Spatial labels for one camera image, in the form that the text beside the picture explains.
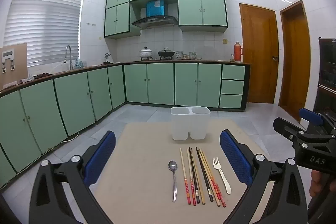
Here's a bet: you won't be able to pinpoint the white cooking pot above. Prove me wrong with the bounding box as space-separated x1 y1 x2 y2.
140 47 153 60

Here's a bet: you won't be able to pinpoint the wide wooden door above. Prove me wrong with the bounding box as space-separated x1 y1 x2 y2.
239 3 279 104

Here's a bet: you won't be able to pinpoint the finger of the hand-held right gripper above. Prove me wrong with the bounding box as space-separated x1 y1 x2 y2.
300 108 326 126
273 118 309 141

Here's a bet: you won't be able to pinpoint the brown cardboard sheet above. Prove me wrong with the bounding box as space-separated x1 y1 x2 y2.
0 43 29 88

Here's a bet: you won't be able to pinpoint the metal kitchen faucet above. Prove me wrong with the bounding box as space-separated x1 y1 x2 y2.
64 45 74 70

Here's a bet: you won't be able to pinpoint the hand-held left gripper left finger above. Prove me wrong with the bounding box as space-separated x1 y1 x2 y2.
29 131 116 224

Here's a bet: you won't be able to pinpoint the dark dish cloth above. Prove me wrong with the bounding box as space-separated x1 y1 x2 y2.
20 72 53 83

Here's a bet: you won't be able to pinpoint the orange thermos flask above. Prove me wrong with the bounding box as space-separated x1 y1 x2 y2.
234 42 243 62

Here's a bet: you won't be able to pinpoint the black chopstick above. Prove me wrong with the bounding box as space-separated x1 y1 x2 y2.
189 147 200 204
196 147 214 202

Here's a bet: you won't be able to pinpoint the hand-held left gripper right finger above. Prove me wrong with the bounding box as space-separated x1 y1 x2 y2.
220 130 307 224

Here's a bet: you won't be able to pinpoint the person's right hand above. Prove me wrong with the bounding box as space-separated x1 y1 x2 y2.
310 171 325 197

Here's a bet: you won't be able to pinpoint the cream plastic fork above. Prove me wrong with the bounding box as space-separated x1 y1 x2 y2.
212 157 232 194

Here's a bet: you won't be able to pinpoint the metal spoon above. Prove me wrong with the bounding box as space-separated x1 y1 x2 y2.
168 160 178 203

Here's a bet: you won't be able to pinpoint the brown wooden chopstick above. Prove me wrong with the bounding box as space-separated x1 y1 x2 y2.
191 151 206 205

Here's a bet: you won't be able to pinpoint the white two-compartment utensil holder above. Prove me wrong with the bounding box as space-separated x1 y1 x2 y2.
171 106 211 141

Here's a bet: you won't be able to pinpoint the green wall cabinets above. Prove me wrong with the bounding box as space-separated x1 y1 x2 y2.
104 0 228 39

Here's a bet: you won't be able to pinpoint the black wok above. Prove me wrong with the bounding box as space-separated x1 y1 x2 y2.
157 48 174 60

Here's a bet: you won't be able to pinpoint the red-handled bamboo chopstick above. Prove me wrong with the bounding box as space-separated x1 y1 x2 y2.
198 148 221 207
201 151 227 208
180 148 191 205
186 148 197 206

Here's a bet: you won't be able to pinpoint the white window blind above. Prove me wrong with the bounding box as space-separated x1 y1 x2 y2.
3 0 86 67

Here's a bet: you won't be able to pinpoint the black range hood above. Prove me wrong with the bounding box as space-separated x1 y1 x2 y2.
131 15 179 29

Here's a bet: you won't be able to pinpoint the row of seasoning jars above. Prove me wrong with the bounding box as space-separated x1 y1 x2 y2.
175 51 202 60

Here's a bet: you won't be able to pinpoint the narrow wooden door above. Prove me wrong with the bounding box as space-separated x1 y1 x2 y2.
279 0 311 122

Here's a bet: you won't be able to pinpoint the dark glass-front cabinet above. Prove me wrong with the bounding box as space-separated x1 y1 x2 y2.
314 37 336 125

